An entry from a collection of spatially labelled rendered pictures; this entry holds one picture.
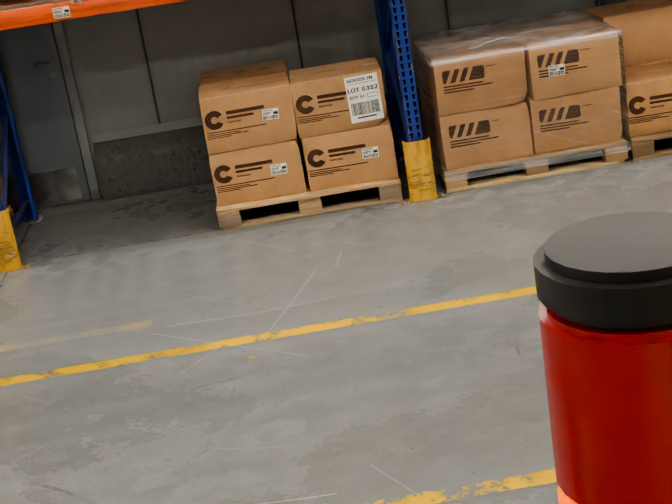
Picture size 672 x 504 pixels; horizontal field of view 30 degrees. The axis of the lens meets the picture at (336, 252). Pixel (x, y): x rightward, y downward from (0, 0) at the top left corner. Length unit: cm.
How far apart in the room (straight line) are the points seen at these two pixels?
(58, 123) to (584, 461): 904
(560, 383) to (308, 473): 473
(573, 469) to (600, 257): 6
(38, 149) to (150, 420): 402
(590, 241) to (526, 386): 516
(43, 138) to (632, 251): 909
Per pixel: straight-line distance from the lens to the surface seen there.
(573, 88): 817
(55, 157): 940
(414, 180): 802
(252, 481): 508
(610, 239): 33
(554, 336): 32
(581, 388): 32
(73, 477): 544
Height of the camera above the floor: 246
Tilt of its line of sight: 19 degrees down
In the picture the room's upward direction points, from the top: 9 degrees counter-clockwise
